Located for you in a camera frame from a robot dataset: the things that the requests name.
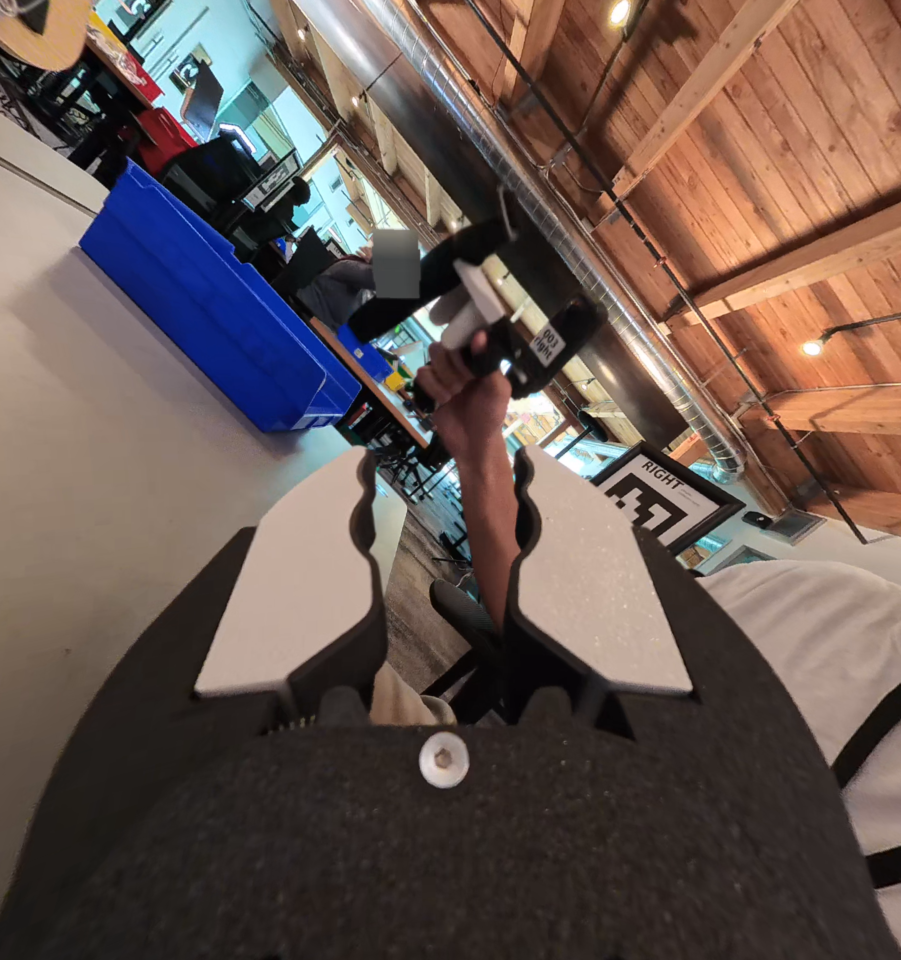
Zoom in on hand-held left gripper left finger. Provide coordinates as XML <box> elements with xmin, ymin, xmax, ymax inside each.
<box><xmin>193</xmin><ymin>446</ymin><xmax>389</xmax><ymax>725</ymax></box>

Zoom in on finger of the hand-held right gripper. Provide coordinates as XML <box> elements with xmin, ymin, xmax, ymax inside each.
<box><xmin>437</xmin><ymin>257</ymin><xmax>512</xmax><ymax>354</ymax></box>

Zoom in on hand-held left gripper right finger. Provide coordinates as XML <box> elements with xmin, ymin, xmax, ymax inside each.
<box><xmin>503</xmin><ymin>444</ymin><xmax>695</xmax><ymax>723</ymax></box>

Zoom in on blue plastic bin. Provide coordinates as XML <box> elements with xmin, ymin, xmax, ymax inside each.
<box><xmin>336</xmin><ymin>324</ymin><xmax>393</xmax><ymax>381</ymax></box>
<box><xmin>79</xmin><ymin>157</ymin><xmax>363</xmax><ymax>434</ymax></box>

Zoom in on person's right forearm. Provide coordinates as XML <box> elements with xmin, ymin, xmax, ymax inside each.
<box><xmin>439</xmin><ymin>442</ymin><xmax>543</xmax><ymax>639</ymax></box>

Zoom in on person's right hand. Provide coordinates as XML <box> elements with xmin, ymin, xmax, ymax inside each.
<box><xmin>413</xmin><ymin>331</ymin><xmax>513</xmax><ymax>453</ymax></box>

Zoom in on tan trousers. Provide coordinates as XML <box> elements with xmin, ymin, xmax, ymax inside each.
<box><xmin>370</xmin><ymin>663</ymin><xmax>459</xmax><ymax>727</ymax></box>

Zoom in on wooden desk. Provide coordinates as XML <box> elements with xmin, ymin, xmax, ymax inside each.
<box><xmin>308</xmin><ymin>315</ymin><xmax>440</xmax><ymax>451</ymax></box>

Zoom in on red storage crate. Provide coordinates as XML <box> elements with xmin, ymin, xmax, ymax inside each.
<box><xmin>135</xmin><ymin>108</ymin><xmax>197</xmax><ymax>172</ymax></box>

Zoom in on black shoulder strap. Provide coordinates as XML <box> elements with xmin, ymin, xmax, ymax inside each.
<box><xmin>831</xmin><ymin>686</ymin><xmax>901</xmax><ymax>891</ymax></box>

